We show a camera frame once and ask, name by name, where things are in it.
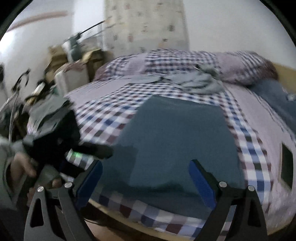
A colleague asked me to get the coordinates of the light grey-blue garment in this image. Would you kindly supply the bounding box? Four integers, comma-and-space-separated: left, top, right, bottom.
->
129, 65, 224, 95

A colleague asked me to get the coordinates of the green plush toy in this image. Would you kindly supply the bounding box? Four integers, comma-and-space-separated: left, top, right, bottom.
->
69, 33, 82, 62

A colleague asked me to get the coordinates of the black bicycle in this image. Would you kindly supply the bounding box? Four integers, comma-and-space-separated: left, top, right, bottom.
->
1, 68, 31, 141

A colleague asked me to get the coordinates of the grey left sleeve forearm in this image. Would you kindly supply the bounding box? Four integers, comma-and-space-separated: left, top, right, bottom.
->
0, 136, 25, 210

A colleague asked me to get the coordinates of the black clothes rack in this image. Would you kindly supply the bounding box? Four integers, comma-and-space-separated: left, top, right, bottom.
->
65, 21, 105, 44

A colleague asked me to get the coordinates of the white suitcase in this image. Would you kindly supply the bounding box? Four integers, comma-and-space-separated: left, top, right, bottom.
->
54, 66, 89, 96

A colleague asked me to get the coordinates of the pineapple print curtain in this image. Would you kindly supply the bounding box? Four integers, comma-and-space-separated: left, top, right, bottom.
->
104, 0, 189, 58

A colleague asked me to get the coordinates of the person left hand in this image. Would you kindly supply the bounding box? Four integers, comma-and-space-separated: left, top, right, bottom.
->
9, 152, 62, 207

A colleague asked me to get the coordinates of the dark blue shirt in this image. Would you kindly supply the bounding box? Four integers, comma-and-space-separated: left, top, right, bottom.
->
96, 96, 245, 219

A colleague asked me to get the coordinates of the plaid bed sheet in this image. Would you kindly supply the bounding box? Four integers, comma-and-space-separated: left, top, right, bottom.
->
26, 76, 296, 239

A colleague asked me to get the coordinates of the folded olive green garment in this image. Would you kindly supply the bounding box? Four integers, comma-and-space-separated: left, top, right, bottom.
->
27, 94, 71, 134

